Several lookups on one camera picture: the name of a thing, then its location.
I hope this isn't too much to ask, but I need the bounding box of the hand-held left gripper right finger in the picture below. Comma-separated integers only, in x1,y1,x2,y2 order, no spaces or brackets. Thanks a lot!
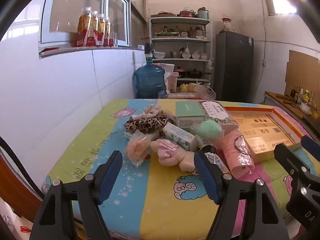
194,150,290,240

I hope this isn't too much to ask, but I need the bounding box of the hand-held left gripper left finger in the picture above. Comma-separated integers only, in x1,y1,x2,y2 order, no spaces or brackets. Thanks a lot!
29,150,123,240

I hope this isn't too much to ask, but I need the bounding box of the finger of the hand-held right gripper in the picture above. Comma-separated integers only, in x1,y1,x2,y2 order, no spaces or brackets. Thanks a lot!
274,143,312,189
301,135,320,160

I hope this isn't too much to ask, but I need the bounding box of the white yellow snack packet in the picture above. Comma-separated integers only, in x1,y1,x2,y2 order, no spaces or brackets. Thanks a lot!
204,145,229,177

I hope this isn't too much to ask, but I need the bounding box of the cream teddy bear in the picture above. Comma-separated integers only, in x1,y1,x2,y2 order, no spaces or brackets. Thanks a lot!
150,139,197,173

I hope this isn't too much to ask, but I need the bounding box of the orange cardboard box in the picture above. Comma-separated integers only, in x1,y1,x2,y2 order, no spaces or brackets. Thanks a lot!
224,106,309,163

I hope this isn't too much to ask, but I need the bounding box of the pink plastic packet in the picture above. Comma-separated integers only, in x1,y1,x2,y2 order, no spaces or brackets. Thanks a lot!
220,129,255,177

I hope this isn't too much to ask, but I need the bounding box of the peach puff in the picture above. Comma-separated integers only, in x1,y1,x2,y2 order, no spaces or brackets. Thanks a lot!
124,130,152,167

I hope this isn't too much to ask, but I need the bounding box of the green round puff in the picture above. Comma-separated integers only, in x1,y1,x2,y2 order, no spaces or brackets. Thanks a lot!
196,120,223,140

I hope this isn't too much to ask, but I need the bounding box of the white green tissue pack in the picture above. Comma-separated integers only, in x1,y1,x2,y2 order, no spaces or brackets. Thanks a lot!
162,122,200,152

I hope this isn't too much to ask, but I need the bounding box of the leopard print scrunchie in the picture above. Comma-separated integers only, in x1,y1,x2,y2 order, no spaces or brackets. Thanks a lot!
124,115,170,133

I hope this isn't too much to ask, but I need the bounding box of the white floral scrunchie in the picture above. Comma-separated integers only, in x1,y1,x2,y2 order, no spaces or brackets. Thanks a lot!
142,104,163,117

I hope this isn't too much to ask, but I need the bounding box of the large white bowl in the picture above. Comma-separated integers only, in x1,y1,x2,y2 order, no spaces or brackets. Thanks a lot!
299,101,313,113

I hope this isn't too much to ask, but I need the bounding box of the printed cartoon blanket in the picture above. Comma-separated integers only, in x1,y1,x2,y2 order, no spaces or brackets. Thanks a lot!
41,99,320,238

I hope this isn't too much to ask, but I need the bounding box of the grey kitchen counter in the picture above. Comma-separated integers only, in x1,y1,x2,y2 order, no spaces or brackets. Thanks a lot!
264,91,320,130

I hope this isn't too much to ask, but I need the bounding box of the group of condiment bottles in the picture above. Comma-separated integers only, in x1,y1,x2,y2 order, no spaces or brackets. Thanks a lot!
290,85,318,105

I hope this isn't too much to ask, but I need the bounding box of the wooden cutting board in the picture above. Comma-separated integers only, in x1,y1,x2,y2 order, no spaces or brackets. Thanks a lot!
265,91,303,110

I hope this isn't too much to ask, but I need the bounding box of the floral tissue box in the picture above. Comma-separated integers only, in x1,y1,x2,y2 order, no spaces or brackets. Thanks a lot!
199,101,239,130

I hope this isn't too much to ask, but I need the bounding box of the green cardboard box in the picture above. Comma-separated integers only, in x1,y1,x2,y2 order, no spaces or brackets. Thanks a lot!
175,102,206,128

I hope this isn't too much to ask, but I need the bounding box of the noodle packet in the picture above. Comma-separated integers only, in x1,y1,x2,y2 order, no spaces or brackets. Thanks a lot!
167,92,198,99

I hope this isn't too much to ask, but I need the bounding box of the clear plastic bag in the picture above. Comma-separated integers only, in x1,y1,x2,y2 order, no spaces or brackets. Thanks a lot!
180,81,217,100

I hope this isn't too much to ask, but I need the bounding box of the brown wooden board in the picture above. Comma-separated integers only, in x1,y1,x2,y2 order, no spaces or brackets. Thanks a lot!
0,155,43,221

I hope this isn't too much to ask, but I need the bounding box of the dark grey fridge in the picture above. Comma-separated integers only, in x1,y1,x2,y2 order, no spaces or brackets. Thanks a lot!
215,31,254,103

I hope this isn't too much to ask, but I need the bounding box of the pink plastic bin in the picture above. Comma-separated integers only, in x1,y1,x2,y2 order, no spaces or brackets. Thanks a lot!
167,72,179,93

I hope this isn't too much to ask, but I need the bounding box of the black pot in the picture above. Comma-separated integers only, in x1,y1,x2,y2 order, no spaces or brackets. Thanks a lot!
187,69,210,78

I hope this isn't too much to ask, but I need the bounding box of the blue water jug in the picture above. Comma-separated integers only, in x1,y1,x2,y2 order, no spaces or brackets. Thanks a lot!
132,42,167,99

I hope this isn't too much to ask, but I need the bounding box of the white flour sack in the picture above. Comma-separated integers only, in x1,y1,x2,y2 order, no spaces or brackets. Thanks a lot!
154,63,175,80

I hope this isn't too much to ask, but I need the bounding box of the glass jar with red lid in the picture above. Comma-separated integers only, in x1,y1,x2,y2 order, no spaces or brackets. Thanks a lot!
221,18,234,33

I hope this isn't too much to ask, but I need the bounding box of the white metal shelf rack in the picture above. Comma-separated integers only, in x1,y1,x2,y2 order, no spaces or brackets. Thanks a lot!
149,15,213,98

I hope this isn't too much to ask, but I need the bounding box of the orange drink bottle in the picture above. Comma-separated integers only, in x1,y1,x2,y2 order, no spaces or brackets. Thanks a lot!
89,10,100,47
104,17,112,47
97,14,106,47
76,7,92,47

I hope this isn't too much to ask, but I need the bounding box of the teal canister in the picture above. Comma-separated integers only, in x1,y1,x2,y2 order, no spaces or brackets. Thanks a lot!
197,7,209,20

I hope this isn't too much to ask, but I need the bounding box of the sliding window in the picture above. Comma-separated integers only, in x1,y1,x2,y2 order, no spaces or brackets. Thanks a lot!
40,0,130,52

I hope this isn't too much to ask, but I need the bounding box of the cardboard wall sheet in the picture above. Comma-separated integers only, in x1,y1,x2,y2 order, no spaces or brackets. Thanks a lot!
284,50,320,98

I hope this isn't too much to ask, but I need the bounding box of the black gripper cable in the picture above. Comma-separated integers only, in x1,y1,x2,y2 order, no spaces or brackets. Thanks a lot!
0,136,43,198

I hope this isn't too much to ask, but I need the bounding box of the wall cable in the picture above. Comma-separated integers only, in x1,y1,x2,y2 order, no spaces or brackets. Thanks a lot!
260,0,267,65

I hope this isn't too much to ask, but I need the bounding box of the high wall window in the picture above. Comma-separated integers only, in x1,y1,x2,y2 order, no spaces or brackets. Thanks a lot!
266,0,298,17

